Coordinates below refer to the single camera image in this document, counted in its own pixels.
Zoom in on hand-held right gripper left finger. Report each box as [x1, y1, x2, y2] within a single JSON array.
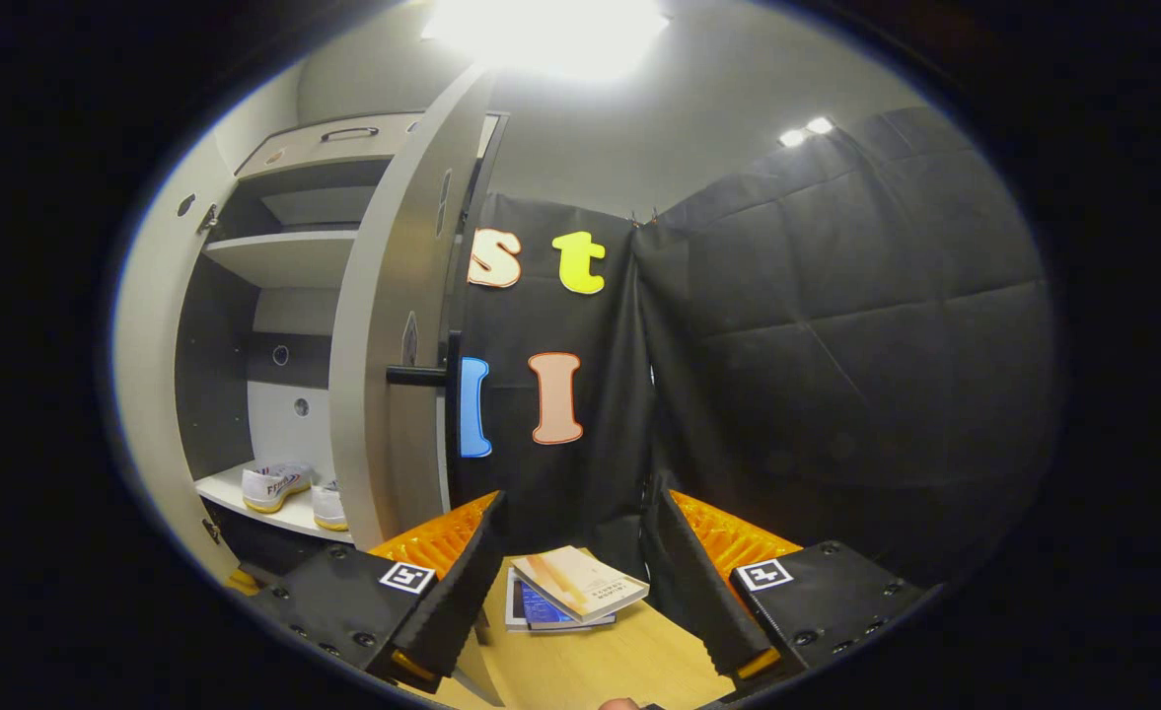
[[245, 490, 507, 691]]

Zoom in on grey shoe cabinet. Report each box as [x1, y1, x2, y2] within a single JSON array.
[[176, 110, 502, 583]]

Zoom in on grey cabinet door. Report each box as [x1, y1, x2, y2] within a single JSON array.
[[328, 64, 502, 553], [111, 128, 246, 583]]

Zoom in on black quilted wall padding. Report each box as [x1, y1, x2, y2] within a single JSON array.
[[634, 106, 1059, 593]]

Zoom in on small ceiling spotlights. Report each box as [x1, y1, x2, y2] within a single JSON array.
[[779, 116, 835, 149]]

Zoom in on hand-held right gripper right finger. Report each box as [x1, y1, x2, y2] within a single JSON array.
[[651, 488, 926, 691]]

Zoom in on black backdrop cloth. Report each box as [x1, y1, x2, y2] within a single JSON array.
[[447, 192, 660, 583]]

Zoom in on white canvas shoe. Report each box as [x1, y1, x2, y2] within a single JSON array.
[[241, 461, 315, 514], [312, 478, 349, 532]]

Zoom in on round ceiling light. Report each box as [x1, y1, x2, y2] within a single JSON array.
[[422, 0, 670, 80]]

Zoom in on orange cover book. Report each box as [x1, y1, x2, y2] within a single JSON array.
[[511, 545, 650, 624]]

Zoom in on black door handle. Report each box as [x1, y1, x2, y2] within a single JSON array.
[[386, 330, 463, 484]]

